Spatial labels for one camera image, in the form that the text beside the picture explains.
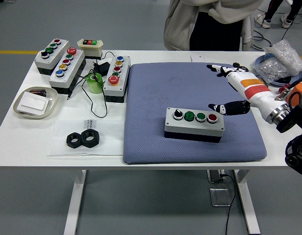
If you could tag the person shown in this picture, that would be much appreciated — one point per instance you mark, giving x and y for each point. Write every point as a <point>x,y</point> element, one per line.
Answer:
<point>270,9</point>

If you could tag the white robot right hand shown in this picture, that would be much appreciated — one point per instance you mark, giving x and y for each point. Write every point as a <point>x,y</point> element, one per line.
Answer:
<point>253,90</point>

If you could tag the cream two-button switch box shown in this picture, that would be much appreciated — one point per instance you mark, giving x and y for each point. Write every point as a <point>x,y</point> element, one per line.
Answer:
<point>92,51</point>

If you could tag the blue-white round plate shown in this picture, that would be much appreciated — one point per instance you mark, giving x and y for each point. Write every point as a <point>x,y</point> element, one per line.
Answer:
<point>259,60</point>

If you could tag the grey four-button control box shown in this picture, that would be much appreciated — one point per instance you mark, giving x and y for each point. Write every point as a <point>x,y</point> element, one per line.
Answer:
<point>190,126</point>

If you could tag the green tape roll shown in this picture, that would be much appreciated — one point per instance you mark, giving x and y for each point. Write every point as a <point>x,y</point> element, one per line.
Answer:
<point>95,85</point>

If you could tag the red clip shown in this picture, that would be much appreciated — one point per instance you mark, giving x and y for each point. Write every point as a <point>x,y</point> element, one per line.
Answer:
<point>285,86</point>

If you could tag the grey five-button emergency-stop box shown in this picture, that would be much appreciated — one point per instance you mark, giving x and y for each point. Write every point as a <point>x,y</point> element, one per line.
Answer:
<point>111,91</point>

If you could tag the black gear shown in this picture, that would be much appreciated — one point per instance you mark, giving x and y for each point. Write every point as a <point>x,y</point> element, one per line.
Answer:
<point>236,65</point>

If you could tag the white table leg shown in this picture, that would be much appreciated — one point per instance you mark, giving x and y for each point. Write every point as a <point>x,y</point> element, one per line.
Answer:
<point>248,203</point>
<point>75,203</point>

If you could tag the long grey five-button box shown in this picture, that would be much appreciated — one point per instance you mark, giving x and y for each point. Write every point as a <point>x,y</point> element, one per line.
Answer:
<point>76,58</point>

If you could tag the blue-grey padded mat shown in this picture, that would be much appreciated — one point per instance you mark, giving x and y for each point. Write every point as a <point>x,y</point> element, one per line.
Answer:
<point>165,93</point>

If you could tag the bubble wrap bag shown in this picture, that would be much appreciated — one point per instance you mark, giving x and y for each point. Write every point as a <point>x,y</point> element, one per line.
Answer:
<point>285,56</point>

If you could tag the dark brown small item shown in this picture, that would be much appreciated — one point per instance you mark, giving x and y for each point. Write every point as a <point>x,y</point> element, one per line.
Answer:
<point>39,92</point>

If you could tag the white card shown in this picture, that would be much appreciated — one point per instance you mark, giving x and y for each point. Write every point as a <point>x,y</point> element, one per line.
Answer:
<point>33,102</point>

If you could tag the cream shallow dish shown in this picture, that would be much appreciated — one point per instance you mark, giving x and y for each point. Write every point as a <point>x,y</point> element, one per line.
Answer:
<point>53,98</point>

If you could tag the metal floor outlet plate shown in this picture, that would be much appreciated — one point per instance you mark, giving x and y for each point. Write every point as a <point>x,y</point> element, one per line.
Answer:
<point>220,197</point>

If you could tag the grey box under table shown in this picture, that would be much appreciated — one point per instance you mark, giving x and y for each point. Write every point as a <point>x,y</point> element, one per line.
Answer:
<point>214,176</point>

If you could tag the black hex nut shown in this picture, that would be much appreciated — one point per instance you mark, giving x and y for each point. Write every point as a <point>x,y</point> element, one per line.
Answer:
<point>70,142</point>
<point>95,140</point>

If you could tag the clear plastic bag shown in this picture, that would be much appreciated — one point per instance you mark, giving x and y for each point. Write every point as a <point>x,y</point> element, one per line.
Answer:
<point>109,139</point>

